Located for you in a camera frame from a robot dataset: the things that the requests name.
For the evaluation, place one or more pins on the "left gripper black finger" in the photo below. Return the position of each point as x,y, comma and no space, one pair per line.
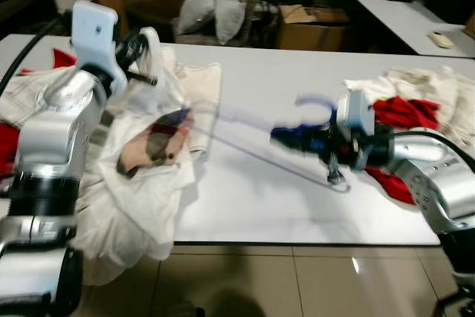
145,79
135,37

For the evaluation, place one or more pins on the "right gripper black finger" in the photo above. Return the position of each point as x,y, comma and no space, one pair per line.
304,133
300,148

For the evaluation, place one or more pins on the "purple plastic hanger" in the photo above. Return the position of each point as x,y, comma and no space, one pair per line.
308,100

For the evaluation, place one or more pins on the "white t-shirt colour print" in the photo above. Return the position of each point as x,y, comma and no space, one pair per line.
141,206

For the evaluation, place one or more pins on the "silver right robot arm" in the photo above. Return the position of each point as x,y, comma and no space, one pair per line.
430,183

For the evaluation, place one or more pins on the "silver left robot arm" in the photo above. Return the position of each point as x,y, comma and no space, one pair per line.
52,146

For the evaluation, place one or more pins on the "dark brown armchair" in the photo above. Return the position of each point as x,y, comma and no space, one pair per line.
148,16

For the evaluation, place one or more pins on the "grey pillow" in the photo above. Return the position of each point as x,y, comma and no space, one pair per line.
197,12
228,12

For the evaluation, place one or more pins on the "open cardboard box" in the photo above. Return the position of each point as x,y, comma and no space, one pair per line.
312,35

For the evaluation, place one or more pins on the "wooden speaker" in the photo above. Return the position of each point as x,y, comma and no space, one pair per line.
470,26

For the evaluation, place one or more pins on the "crumpled cream garment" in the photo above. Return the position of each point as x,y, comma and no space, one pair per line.
445,87

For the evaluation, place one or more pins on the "small beige box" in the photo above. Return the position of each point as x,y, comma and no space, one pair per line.
441,40

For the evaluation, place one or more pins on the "grey side table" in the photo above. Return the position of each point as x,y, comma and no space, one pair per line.
401,20

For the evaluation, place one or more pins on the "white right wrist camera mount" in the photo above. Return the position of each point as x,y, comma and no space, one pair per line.
358,116

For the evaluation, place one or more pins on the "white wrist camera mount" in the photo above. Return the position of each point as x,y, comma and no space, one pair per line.
358,116
94,35

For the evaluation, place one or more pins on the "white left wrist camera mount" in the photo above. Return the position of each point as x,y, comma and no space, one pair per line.
94,35

